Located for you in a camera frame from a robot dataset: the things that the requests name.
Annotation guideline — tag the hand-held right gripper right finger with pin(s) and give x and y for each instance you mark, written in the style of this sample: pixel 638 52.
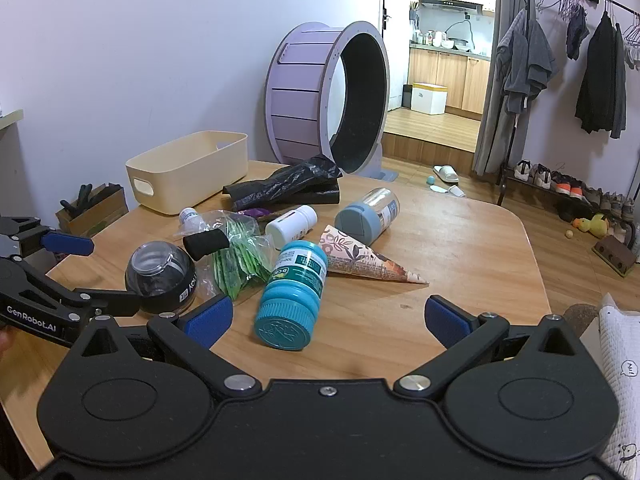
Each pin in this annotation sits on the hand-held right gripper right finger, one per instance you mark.
pixel 446 317

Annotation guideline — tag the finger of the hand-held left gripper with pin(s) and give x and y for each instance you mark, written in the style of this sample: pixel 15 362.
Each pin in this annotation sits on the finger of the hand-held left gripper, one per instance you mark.
pixel 115 302
pixel 67 244

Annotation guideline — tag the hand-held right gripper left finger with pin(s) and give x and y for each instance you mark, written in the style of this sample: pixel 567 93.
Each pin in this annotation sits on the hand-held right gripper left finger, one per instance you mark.
pixel 210 317

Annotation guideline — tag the teal plastic bottle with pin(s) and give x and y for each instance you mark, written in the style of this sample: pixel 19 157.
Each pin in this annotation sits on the teal plastic bottle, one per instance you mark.
pixel 290 300

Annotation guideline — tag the small white pill bottle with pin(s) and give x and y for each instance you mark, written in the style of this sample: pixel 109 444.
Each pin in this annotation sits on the small white pill bottle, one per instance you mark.
pixel 190 217

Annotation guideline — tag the patterned paper cone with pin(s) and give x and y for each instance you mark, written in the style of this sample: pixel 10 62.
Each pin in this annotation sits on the patterned paper cone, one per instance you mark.
pixel 360 260

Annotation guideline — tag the purple snack packet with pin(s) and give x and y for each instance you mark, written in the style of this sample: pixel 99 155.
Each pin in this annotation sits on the purple snack packet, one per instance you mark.
pixel 257 212

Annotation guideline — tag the tall white pill bottle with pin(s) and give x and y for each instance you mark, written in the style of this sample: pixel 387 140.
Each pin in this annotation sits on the tall white pill bottle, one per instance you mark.
pixel 292 225

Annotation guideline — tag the glass jar grey-blue lid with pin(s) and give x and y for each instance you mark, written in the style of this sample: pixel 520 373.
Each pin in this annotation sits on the glass jar grey-blue lid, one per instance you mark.
pixel 357 222

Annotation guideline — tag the cream plastic container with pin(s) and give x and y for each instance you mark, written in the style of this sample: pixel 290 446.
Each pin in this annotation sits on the cream plastic container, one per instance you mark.
pixel 200 170

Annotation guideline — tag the black plastic bag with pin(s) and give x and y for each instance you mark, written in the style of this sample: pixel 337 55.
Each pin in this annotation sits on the black plastic bag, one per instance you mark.
pixel 280 182

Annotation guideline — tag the cardboard box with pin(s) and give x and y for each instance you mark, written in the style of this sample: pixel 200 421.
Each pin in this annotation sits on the cardboard box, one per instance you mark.
pixel 100 220

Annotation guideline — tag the black gloves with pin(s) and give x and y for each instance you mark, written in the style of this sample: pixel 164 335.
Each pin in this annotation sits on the black gloves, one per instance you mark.
pixel 92 195

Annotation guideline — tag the white slipper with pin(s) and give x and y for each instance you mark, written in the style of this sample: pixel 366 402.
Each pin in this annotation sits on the white slipper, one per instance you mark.
pixel 456 191
pixel 437 188
pixel 445 173

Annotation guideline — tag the wooden side shelf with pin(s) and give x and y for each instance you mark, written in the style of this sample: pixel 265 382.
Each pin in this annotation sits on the wooden side shelf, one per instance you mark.
pixel 10 120

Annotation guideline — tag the row of shoes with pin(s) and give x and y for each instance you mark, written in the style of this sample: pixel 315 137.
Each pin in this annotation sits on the row of shoes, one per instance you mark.
pixel 542 175

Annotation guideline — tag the yellow duck toy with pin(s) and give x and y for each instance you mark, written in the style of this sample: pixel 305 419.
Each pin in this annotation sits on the yellow duck toy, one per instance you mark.
pixel 592 225

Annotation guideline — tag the grey curtain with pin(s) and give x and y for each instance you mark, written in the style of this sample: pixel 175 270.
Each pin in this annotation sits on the grey curtain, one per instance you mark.
pixel 495 145

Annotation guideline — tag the brown cat scratcher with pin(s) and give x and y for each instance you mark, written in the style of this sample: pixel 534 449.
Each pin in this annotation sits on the brown cat scratcher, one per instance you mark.
pixel 615 255

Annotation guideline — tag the white printed cloth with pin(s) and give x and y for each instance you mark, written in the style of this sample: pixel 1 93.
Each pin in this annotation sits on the white printed cloth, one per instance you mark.
pixel 622 360

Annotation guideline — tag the white foam box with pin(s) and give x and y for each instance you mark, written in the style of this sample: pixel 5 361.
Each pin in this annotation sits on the white foam box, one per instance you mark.
pixel 430 100

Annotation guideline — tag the wooden kitchen base cabinets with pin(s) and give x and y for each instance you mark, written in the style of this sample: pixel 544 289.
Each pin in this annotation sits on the wooden kitchen base cabinets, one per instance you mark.
pixel 450 75

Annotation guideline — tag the purple cat exercise wheel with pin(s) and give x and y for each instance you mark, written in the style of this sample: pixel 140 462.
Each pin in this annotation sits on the purple cat exercise wheel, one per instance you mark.
pixel 300 90

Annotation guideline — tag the grey hanging clothes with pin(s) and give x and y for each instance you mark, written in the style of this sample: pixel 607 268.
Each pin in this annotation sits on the grey hanging clothes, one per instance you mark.
pixel 525 65

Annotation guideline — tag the black hanging coat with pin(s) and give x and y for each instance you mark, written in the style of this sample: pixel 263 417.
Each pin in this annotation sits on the black hanging coat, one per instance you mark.
pixel 597 85

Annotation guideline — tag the pile of kitchen dishes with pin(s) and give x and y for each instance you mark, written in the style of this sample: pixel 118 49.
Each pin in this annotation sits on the pile of kitchen dishes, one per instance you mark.
pixel 440 39

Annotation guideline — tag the range hood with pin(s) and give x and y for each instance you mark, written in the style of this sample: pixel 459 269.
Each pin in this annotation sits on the range hood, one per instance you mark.
pixel 450 4

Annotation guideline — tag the small dark hanging garment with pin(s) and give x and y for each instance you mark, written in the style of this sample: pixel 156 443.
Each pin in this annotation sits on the small dark hanging garment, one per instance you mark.
pixel 577 30

